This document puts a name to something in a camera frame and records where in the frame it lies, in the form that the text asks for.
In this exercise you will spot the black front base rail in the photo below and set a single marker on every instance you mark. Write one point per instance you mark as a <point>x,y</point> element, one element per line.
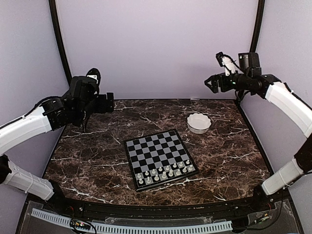
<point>234,209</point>

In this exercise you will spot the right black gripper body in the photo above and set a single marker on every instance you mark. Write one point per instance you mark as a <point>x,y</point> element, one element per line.
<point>227,86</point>

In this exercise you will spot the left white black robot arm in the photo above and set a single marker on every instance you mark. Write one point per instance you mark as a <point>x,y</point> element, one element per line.
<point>74,107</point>

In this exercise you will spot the white chess king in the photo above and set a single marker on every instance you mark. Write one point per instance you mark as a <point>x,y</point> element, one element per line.
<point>171,173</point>

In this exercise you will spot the white scalloped bowl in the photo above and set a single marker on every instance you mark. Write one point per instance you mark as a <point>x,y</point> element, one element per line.
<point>198,123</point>

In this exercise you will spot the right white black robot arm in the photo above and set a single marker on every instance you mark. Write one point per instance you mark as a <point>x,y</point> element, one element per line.
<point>246,75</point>

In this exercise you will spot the right black frame post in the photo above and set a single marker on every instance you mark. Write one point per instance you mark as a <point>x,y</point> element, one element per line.
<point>257,25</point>

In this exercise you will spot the black and white chessboard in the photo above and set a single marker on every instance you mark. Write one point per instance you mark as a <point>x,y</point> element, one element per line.
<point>161,149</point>

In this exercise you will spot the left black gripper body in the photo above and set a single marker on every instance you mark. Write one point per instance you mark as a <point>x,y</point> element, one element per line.
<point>102,107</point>

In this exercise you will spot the white slotted cable duct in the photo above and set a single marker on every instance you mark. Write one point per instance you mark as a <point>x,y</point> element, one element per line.
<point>131,226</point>

